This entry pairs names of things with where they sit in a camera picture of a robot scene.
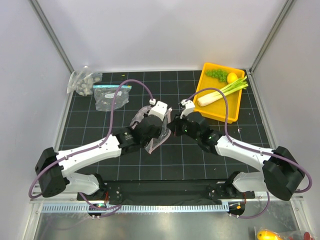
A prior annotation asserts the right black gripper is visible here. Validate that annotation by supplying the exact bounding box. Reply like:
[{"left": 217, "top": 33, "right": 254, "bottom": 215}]
[{"left": 167, "top": 111, "right": 201, "bottom": 141}]

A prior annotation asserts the pink zip top bag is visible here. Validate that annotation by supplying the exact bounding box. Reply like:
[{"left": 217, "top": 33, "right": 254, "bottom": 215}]
[{"left": 130, "top": 105, "right": 172, "bottom": 154}]

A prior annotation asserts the green leek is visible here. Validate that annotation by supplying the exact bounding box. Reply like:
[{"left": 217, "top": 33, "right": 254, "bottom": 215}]
[{"left": 197, "top": 76, "right": 249, "bottom": 107}]

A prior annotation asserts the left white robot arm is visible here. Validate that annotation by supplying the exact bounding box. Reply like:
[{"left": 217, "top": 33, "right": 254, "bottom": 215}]
[{"left": 35, "top": 114, "right": 168, "bottom": 200}]

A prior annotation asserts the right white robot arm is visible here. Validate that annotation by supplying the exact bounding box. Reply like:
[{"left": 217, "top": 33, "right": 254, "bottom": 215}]
[{"left": 167, "top": 112, "right": 305, "bottom": 201}]

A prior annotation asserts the blue zip top bag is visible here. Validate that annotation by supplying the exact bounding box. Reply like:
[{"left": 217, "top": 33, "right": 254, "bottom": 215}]
[{"left": 93, "top": 85, "right": 132, "bottom": 112}]

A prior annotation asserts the clear bag with round pieces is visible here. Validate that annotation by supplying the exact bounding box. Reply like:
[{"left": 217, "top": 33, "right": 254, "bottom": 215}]
[{"left": 66, "top": 66, "right": 103, "bottom": 97}]

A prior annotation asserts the yellow plastic tray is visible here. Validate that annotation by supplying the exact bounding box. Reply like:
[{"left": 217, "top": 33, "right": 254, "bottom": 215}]
[{"left": 191, "top": 62, "right": 246, "bottom": 123}]

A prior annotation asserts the black grid mat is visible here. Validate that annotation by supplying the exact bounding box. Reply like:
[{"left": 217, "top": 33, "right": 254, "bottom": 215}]
[{"left": 58, "top": 70, "right": 270, "bottom": 181}]

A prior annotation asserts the green grape bunch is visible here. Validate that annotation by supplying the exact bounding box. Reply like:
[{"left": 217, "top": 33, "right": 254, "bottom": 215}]
[{"left": 205, "top": 69, "right": 228, "bottom": 83}]

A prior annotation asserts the yellow lemon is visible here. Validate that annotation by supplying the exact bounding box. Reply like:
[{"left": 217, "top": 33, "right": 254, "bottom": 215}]
[{"left": 226, "top": 72, "right": 238, "bottom": 84}]

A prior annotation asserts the yellow toy fruit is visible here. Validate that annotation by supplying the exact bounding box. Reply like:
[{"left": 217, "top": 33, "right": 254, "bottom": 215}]
[{"left": 256, "top": 229, "right": 278, "bottom": 240}]

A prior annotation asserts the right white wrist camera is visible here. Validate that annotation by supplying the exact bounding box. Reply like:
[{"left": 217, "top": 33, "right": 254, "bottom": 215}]
[{"left": 180, "top": 99, "right": 195, "bottom": 119}]

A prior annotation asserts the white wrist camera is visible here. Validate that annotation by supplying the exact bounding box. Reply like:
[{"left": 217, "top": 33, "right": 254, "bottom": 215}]
[
  {"left": 180, "top": 99, "right": 195, "bottom": 119},
  {"left": 148, "top": 100, "right": 168, "bottom": 120}
]

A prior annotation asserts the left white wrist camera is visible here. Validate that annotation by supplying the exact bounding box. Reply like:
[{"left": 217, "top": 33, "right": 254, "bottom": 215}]
[{"left": 148, "top": 100, "right": 168, "bottom": 120}]

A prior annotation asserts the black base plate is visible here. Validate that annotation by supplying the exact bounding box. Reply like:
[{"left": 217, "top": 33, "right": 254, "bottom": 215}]
[{"left": 85, "top": 179, "right": 246, "bottom": 205}]

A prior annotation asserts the slotted cable duct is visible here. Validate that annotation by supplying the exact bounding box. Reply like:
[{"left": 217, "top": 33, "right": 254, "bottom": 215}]
[{"left": 41, "top": 202, "right": 229, "bottom": 214}]

